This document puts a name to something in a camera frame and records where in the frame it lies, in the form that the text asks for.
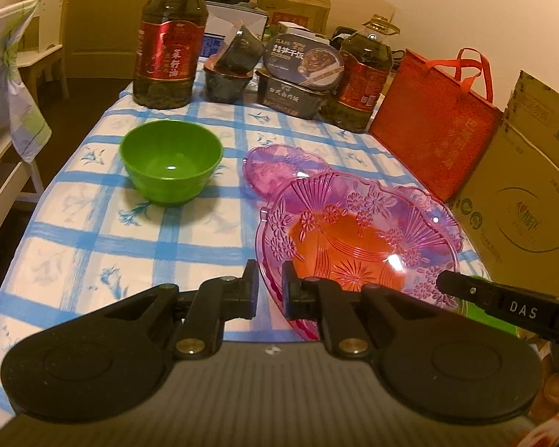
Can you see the small pink glass plate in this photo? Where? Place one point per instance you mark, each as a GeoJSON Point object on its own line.
{"type": "Point", "coordinates": [267, 168]}

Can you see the rectangular instant rice meal box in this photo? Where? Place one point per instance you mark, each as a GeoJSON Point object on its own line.
{"type": "Point", "coordinates": [289, 98]}

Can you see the white wooden chair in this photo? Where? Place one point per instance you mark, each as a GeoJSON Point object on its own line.
{"type": "Point", "coordinates": [42, 50]}

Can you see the cardboard box with logo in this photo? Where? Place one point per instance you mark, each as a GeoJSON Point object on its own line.
{"type": "Point", "coordinates": [509, 207]}

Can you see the dark instant noodle cup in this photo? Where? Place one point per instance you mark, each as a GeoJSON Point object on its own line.
{"type": "Point", "coordinates": [223, 87]}

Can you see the tilted dark noodle cup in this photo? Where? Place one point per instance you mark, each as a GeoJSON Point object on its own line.
{"type": "Point", "coordinates": [240, 53]}

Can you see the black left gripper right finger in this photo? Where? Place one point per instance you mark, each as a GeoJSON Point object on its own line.
{"type": "Point", "coordinates": [440, 364]}

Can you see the person's right hand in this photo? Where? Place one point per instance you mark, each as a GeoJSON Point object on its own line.
{"type": "Point", "coordinates": [546, 403]}

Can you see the cloth draped chair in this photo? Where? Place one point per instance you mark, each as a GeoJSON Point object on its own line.
{"type": "Point", "coordinates": [23, 129]}

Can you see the large rapeseed oil bottle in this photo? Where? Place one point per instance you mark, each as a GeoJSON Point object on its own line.
{"type": "Point", "coordinates": [170, 38]}

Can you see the red tote bag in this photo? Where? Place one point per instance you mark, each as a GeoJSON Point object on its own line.
{"type": "Point", "coordinates": [438, 118]}

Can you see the green plastic bowl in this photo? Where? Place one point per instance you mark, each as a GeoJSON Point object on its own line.
{"type": "Point", "coordinates": [170, 162]}

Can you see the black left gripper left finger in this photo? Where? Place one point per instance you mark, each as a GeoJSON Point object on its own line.
{"type": "Point", "coordinates": [103, 363]}

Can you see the blue checked tablecloth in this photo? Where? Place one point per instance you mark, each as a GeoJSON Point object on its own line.
{"type": "Point", "coordinates": [94, 240]}

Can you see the brown cardboard box behind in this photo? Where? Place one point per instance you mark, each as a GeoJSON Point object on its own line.
{"type": "Point", "coordinates": [312, 14]}

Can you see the white blue box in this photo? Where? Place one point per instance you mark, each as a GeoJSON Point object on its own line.
{"type": "Point", "coordinates": [223, 18]}

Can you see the oval instant rice meal box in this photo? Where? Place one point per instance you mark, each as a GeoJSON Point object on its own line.
{"type": "Point", "coordinates": [304, 61]}

